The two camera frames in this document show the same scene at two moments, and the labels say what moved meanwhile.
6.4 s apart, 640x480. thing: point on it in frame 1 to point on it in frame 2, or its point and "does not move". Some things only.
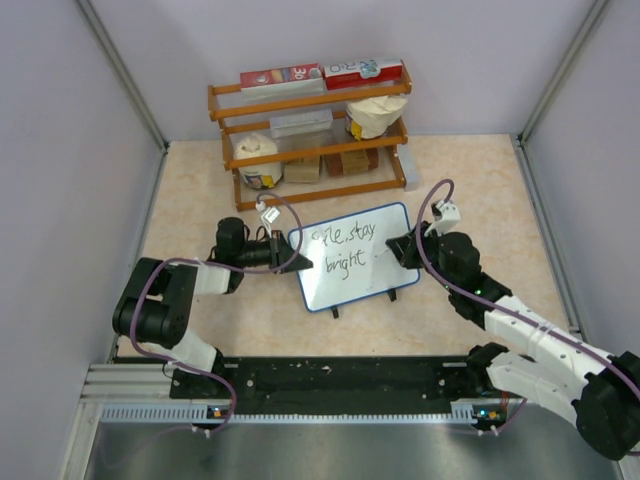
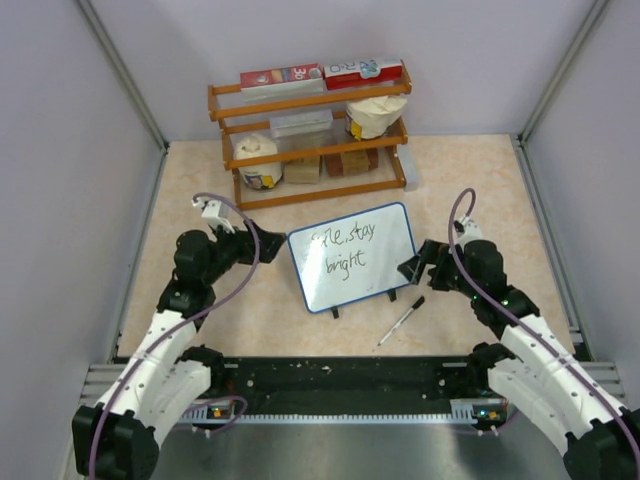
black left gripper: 279,249 to 242,239
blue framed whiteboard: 351,259 does not move
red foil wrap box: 304,78 does not move
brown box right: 352,162 does not move
